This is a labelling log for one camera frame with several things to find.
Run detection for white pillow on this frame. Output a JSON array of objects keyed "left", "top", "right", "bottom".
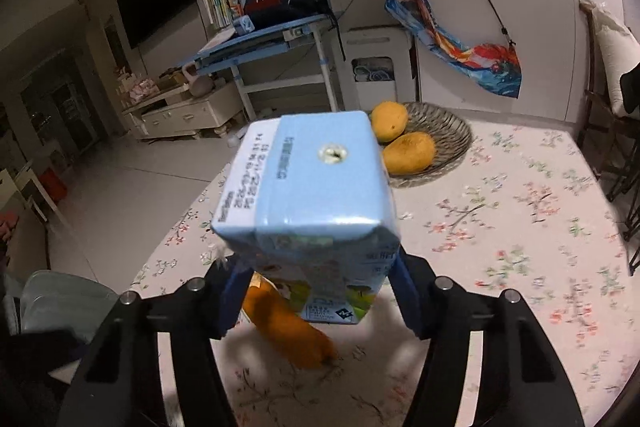
[{"left": 580, "top": 0, "right": 640, "bottom": 118}]

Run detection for pink kettlebell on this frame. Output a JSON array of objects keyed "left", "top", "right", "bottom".
[{"left": 182, "top": 63, "right": 216, "bottom": 98}]

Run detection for white television cabinet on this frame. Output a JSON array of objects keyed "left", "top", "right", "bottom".
[{"left": 122, "top": 79, "right": 246, "bottom": 140}]

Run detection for row of books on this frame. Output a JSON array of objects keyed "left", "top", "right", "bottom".
[{"left": 201, "top": 0, "right": 246, "bottom": 29}]

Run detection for black folding chair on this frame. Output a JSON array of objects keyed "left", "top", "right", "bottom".
[{"left": 607, "top": 117, "right": 640, "bottom": 278}]

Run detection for black jacket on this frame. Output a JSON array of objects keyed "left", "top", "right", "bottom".
[{"left": 620, "top": 62, "right": 640, "bottom": 115}]

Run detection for red stool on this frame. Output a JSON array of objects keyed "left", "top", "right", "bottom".
[{"left": 40, "top": 169, "right": 68, "bottom": 202}]

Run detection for light blue milk carton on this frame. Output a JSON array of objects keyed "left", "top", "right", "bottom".
[{"left": 210, "top": 111, "right": 401, "bottom": 325}]

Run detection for person's leg in light jeans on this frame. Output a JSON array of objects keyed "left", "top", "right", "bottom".
[{"left": 20, "top": 271, "right": 120, "bottom": 344}]

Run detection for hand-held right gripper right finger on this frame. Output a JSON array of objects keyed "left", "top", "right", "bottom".
[{"left": 390, "top": 252, "right": 586, "bottom": 427}]

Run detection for long yellow mango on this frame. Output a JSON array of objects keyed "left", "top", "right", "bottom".
[{"left": 382, "top": 132, "right": 436, "bottom": 174}]

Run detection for colourful printed bag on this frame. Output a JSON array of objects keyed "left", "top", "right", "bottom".
[{"left": 384, "top": 0, "right": 523, "bottom": 98}]

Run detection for blue study desk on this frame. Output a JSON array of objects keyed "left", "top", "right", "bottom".
[{"left": 192, "top": 12, "right": 343, "bottom": 120}]

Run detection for wooden chair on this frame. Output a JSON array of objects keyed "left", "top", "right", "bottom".
[{"left": 580, "top": 0, "right": 640, "bottom": 188}]

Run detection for white plastic stool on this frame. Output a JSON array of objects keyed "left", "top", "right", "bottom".
[{"left": 345, "top": 26, "right": 416, "bottom": 110}]

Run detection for dark display cabinet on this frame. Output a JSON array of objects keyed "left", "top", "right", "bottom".
[{"left": 0, "top": 47, "right": 111, "bottom": 168}]

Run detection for pink items on cabinet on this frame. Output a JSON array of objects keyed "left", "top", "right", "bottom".
[{"left": 117, "top": 72, "right": 153, "bottom": 100}]

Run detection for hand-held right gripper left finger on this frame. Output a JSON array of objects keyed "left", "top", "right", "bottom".
[{"left": 57, "top": 252, "right": 256, "bottom": 427}]

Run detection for floral tablecloth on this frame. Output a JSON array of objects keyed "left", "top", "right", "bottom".
[{"left": 130, "top": 117, "right": 636, "bottom": 427}]

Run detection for round yellow mango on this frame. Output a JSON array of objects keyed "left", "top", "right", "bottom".
[{"left": 370, "top": 102, "right": 408, "bottom": 142}]

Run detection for white wardrobe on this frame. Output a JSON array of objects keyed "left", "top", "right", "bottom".
[{"left": 387, "top": 0, "right": 626, "bottom": 122}]

